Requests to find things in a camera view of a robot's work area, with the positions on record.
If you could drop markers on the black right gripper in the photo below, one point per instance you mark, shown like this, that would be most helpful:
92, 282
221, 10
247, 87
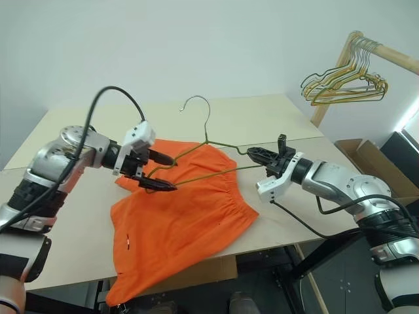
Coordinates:
278, 165

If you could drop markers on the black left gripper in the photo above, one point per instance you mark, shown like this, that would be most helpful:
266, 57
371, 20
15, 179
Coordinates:
131, 163

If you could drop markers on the orange shorts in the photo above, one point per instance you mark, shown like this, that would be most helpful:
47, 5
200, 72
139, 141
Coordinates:
180, 222

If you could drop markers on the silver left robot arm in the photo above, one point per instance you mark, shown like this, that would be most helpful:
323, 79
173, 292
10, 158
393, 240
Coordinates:
49, 157

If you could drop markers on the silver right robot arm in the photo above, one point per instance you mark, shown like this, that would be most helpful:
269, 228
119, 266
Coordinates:
330, 176

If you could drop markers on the open brown cardboard box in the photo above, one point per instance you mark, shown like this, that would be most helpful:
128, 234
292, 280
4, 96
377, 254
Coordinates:
370, 157

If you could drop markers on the flat brown cardboard box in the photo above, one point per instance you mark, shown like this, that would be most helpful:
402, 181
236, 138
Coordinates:
203, 271

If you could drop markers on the wooden stick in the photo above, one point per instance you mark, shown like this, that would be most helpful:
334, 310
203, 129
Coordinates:
311, 281

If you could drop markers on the black box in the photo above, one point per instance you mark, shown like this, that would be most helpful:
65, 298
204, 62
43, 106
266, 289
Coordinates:
402, 150

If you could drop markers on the dark rounded shape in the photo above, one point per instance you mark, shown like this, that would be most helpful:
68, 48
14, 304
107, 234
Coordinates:
244, 304

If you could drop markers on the wooden clothes rack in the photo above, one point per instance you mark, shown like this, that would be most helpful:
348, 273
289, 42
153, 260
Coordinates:
393, 54

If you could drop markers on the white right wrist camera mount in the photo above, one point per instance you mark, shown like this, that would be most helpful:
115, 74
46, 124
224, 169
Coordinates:
271, 189

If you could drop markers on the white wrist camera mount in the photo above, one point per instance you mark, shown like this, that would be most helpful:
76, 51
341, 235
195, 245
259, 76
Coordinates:
271, 189
140, 134

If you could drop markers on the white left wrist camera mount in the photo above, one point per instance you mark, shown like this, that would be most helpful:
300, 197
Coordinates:
140, 134

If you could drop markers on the black table frame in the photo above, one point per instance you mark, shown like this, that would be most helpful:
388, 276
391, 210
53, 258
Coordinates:
314, 261

